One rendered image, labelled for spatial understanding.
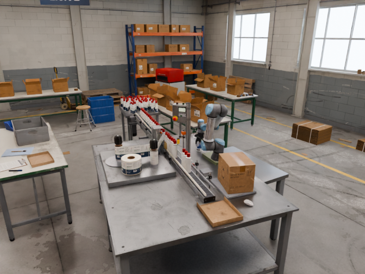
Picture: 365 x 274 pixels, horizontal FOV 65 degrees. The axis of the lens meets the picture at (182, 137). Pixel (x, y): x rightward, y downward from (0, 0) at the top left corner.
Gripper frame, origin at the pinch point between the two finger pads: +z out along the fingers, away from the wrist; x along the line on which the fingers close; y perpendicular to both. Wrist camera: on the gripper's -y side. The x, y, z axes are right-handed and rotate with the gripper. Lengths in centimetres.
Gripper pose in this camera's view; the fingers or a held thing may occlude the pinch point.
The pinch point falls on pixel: (199, 147)
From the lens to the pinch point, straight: 352.8
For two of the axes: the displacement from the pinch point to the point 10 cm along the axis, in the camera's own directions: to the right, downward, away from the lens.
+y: 5.0, 2.9, -8.2
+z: -0.1, 9.4, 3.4
